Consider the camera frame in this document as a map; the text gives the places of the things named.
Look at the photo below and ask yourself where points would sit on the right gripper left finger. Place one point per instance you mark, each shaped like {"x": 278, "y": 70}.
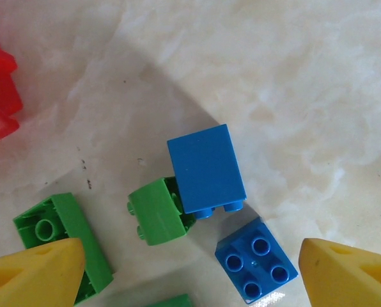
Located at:
{"x": 34, "y": 278}

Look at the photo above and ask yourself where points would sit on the blue square lego brick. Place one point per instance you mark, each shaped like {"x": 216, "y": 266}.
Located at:
{"x": 257, "y": 265}
{"x": 206, "y": 166}

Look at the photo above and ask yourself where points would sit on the green small lego brick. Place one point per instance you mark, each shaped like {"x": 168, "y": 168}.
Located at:
{"x": 158, "y": 214}

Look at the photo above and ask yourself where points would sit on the green long lego brick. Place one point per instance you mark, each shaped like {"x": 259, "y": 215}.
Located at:
{"x": 73, "y": 220}
{"x": 174, "y": 302}

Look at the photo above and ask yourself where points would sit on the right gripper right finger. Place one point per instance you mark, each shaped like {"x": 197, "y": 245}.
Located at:
{"x": 337, "y": 281}

